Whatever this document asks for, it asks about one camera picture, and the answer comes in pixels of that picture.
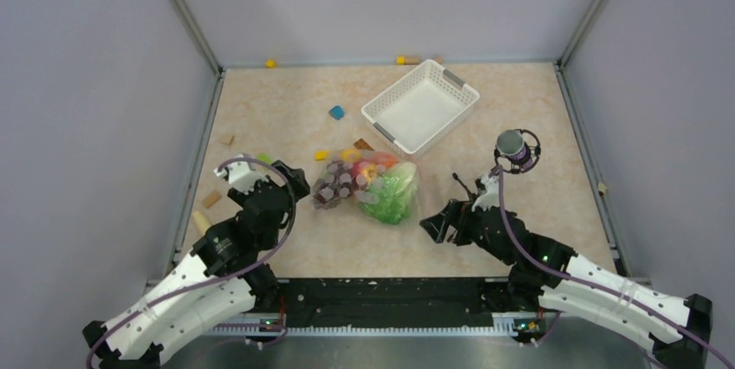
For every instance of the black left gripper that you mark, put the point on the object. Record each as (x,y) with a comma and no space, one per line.
(296,182)

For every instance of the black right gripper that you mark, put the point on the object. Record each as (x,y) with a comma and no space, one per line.
(457,214)

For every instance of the yellow lemon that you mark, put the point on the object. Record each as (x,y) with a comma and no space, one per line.
(351,155)

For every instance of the red apple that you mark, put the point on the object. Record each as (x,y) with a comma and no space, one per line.
(367,169)

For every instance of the green lettuce leaf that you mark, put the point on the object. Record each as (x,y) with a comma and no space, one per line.
(389,197)

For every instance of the clear zip top bag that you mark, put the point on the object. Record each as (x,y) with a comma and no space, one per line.
(361,181)

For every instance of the dark red grape bunch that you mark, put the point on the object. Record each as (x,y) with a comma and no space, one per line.
(336,183)

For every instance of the orange mini pumpkin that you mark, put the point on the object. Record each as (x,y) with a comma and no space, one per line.
(385,159)

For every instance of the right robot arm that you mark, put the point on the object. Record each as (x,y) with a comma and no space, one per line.
(547,274)

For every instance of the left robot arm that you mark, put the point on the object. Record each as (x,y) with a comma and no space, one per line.
(223,274)

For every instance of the green toy block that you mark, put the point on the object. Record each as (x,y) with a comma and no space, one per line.
(264,158)

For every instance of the brown lego brick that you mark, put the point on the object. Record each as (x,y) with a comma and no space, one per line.
(362,145)

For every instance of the blue block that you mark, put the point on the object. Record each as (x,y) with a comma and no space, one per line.
(336,112)

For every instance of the wooden rectangular block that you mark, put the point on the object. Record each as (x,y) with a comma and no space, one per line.
(211,199)

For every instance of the small wooden cube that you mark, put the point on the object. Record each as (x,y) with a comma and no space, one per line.
(227,140)

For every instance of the microphone on black tripod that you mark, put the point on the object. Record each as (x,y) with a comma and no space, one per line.
(516,152)

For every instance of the cream cylinder block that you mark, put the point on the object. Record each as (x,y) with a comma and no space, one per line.
(201,222)

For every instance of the white perforated plastic basket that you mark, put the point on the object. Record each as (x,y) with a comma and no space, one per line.
(420,108)

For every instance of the yellow and wood peg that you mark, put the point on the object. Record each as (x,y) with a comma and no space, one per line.
(407,60)

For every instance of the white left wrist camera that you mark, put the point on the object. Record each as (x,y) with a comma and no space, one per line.
(239,175)

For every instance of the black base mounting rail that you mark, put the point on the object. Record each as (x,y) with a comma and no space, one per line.
(404,303)

